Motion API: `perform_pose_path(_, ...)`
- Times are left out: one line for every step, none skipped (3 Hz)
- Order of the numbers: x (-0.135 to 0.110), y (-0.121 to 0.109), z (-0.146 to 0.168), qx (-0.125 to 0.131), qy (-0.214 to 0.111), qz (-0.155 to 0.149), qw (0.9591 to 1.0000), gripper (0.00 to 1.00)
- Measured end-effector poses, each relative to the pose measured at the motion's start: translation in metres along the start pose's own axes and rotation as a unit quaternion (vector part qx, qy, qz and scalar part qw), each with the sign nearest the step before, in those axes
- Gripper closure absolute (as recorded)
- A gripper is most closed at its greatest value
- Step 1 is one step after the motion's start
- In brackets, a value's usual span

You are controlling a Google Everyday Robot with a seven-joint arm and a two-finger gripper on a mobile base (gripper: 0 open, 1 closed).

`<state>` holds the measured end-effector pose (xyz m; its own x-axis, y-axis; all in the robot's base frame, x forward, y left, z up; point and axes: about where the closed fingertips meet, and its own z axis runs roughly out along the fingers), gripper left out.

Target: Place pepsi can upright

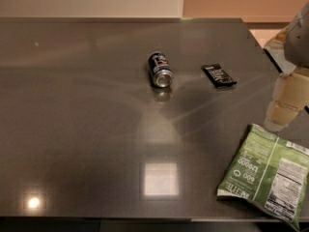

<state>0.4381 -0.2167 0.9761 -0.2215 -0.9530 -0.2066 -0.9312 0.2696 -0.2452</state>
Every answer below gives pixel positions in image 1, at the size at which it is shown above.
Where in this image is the blue pepsi can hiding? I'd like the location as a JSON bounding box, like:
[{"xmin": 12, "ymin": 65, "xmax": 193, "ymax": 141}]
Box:
[{"xmin": 148, "ymin": 51, "xmax": 174, "ymax": 88}]

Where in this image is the black snack bar wrapper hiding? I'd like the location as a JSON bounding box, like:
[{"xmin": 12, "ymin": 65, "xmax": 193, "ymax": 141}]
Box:
[{"xmin": 202, "ymin": 64, "xmax": 237, "ymax": 88}]

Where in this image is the green chip bag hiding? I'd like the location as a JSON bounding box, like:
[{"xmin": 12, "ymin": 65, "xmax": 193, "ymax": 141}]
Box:
[{"xmin": 217, "ymin": 124, "xmax": 309, "ymax": 231}]

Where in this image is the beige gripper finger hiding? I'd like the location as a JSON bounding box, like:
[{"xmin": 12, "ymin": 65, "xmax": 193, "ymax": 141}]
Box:
[
  {"xmin": 265, "ymin": 27, "xmax": 288, "ymax": 49},
  {"xmin": 264, "ymin": 67, "xmax": 309, "ymax": 131}
]

